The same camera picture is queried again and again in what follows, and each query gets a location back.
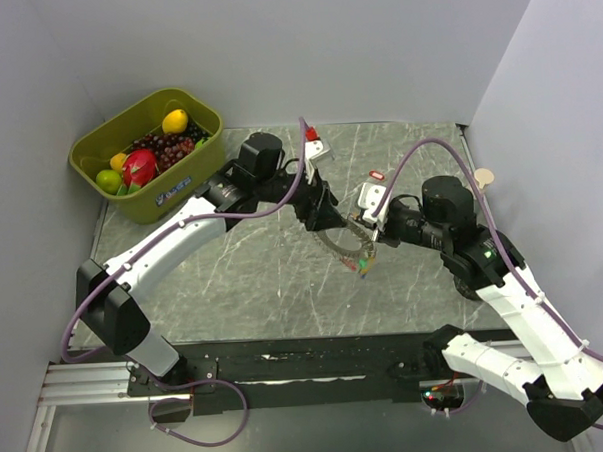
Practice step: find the black tape roll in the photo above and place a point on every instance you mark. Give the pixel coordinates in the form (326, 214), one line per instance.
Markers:
(465, 291)

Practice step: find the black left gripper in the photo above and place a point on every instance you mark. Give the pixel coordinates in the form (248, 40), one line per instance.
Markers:
(317, 207)

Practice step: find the dark red grape bunch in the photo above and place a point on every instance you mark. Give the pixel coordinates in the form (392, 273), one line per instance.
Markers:
(169, 149)

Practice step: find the small orange fruit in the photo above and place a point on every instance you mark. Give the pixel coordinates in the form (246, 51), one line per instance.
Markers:
(117, 161)

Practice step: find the red dragon fruit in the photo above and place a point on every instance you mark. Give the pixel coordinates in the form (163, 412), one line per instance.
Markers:
(139, 168)

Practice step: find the green lime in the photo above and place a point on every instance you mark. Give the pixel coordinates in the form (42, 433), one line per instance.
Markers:
(109, 181)

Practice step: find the olive green plastic bin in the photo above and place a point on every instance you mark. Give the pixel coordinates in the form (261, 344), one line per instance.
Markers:
(91, 154)

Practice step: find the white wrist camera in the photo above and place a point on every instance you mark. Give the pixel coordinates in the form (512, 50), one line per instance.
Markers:
(316, 151)
(371, 210)

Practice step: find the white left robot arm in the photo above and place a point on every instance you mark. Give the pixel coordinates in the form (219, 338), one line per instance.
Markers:
(110, 294)

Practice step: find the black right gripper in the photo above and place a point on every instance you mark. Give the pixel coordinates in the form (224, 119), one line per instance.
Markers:
(384, 234)

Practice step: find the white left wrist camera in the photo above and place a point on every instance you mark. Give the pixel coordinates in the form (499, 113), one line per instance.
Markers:
(316, 151)

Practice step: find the yellow lemon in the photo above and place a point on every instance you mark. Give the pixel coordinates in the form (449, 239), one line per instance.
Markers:
(175, 122)

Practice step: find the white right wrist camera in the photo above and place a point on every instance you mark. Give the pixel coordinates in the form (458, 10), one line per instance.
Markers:
(371, 210)

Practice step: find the aluminium rail frame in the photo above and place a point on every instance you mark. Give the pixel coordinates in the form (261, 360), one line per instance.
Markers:
(77, 406)

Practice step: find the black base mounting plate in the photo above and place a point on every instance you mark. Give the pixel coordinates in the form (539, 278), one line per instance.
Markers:
(263, 374)

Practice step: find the soap pump bottle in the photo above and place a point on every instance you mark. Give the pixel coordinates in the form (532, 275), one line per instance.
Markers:
(483, 178)

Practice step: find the red key tag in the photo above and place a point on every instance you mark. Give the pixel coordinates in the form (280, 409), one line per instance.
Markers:
(377, 175)

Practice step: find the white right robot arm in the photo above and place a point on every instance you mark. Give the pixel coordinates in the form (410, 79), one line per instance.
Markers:
(561, 383)

